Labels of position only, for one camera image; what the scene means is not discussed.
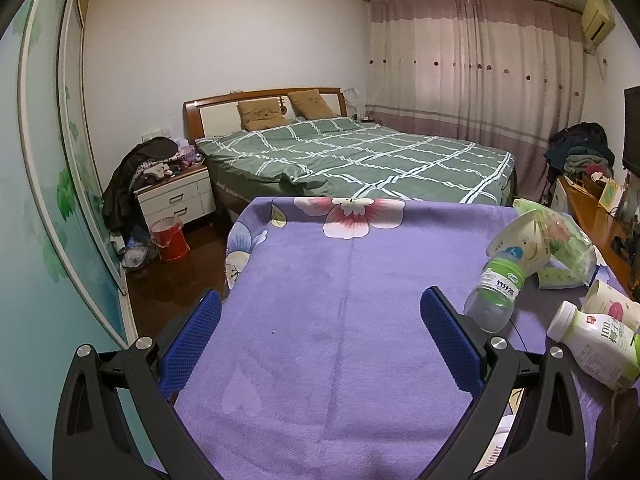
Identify wooden cabinet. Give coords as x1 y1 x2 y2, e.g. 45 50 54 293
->
557 175 640 301

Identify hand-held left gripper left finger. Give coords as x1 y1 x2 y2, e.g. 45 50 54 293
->
52 288 223 480

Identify painted sliding wardrobe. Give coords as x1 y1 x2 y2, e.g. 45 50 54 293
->
0 0 138 480

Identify pile of dark clothes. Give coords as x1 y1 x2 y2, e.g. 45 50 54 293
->
102 137 208 235

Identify wall air conditioner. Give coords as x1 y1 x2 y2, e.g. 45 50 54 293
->
580 0 617 53

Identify red bucket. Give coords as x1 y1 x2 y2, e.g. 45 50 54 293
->
151 217 191 262

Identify purple floral blanket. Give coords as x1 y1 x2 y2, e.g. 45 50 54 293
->
172 196 640 480

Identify clear plastic bottle green label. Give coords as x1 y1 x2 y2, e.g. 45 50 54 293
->
464 253 528 334

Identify paper noodle bowl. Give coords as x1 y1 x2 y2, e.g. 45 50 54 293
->
486 209 556 278

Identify heap of folded clothes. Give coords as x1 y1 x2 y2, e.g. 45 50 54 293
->
544 122 616 181

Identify white milk bottle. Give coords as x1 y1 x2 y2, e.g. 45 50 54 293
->
546 301 640 395

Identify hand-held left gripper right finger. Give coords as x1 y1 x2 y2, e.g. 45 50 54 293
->
420 286 588 480

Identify black television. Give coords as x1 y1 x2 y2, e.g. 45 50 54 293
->
622 86 640 176

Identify crumpled plastic bags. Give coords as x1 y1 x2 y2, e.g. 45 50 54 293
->
120 237 158 268

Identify white paper cup red print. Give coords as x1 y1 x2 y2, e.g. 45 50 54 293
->
580 280 640 332

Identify white wooden nightstand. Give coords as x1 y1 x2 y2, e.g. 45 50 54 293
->
136 165 217 233

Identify green printed plastic bag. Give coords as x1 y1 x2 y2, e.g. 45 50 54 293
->
512 199 598 291

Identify pink window curtain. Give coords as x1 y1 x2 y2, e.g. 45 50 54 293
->
365 0 588 206

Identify brown pillow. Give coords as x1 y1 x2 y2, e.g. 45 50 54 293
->
237 100 289 131
287 89 337 120

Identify small picture frame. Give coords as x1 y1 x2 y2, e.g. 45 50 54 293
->
597 178 626 209

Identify bed with green plaid cover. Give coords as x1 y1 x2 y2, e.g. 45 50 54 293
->
182 86 517 216

